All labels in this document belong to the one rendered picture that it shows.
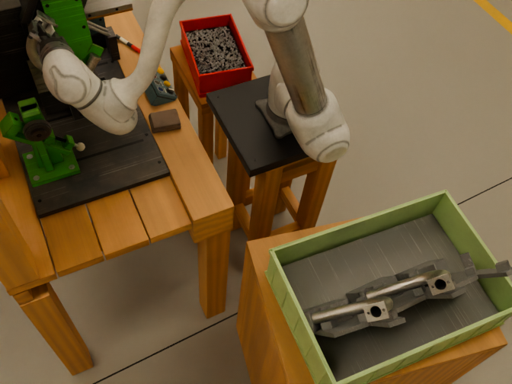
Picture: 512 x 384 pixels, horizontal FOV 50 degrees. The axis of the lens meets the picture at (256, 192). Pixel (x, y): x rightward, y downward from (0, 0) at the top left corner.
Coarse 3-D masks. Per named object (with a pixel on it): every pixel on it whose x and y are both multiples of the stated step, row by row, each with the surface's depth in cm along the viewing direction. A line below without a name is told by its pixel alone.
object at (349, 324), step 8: (328, 304) 153; (336, 304) 152; (344, 304) 152; (392, 312) 129; (344, 320) 151; (352, 320) 148; (384, 320) 129; (392, 320) 128; (400, 320) 127; (336, 328) 141; (344, 328) 137; (352, 328) 137; (360, 328) 137; (328, 336) 139; (336, 336) 136
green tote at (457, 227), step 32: (448, 192) 172; (352, 224) 163; (384, 224) 173; (448, 224) 175; (288, 256) 163; (480, 256) 164; (288, 288) 150; (288, 320) 160; (320, 352) 140; (416, 352) 142
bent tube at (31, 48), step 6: (42, 12) 162; (42, 18) 160; (48, 18) 163; (54, 24) 162; (30, 42) 164; (36, 42) 164; (30, 48) 165; (36, 48) 166; (30, 54) 166; (36, 54) 167; (30, 60) 168; (36, 60) 167; (36, 66) 169
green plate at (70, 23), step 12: (48, 0) 161; (60, 0) 163; (72, 0) 164; (48, 12) 163; (60, 12) 165; (72, 12) 167; (84, 12) 168; (60, 24) 167; (72, 24) 169; (84, 24) 170; (72, 36) 171; (84, 36) 173; (72, 48) 173; (84, 48) 175
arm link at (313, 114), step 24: (264, 0) 111; (288, 0) 112; (264, 24) 121; (288, 24) 117; (288, 48) 131; (312, 48) 140; (288, 72) 141; (312, 72) 143; (312, 96) 150; (288, 120) 171; (312, 120) 158; (336, 120) 161; (312, 144) 163; (336, 144) 162
